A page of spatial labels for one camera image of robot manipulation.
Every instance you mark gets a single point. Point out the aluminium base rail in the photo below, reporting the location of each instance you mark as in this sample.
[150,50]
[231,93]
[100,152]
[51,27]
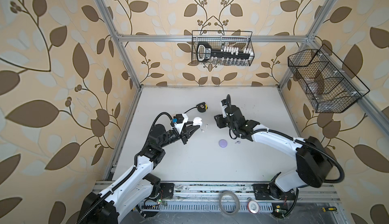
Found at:
[204,190]

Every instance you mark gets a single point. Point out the black socket set holder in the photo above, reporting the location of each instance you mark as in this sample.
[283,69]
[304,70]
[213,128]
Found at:
[204,52]

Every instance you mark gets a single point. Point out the black yellow tape measure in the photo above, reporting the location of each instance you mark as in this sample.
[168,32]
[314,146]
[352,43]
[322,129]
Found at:
[201,107]

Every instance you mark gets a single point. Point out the small white tape roll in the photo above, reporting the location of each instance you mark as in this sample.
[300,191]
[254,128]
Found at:
[253,207]

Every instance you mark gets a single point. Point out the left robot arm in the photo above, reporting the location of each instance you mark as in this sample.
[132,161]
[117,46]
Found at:
[115,202]

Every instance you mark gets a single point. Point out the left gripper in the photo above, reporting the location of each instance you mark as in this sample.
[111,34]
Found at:
[187,132]

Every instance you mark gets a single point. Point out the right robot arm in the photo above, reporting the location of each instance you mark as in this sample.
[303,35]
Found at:
[314,166]

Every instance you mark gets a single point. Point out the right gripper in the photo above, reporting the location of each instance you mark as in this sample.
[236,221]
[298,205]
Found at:
[218,120]

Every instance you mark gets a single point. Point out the purple round earbud case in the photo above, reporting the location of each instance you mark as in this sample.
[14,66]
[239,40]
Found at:
[223,143]

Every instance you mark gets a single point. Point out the wire basket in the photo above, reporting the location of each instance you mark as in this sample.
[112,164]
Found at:
[330,85]
[238,38]

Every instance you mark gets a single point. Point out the right side wire basket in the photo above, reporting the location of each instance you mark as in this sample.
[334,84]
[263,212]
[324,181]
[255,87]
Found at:
[330,85]

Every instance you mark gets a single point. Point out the rear wire basket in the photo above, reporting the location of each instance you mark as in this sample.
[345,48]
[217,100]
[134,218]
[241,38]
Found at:
[238,38]

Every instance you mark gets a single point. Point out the grey tape roll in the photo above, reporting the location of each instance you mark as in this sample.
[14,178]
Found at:
[229,203]

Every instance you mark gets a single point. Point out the white round earbud case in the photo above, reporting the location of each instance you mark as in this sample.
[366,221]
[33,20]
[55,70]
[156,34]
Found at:
[197,121]

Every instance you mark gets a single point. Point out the black yellow screwdriver right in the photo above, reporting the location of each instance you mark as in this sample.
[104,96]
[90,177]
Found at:
[329,209]

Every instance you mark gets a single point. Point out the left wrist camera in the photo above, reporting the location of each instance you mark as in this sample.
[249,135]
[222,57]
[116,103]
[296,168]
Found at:
[178,122]

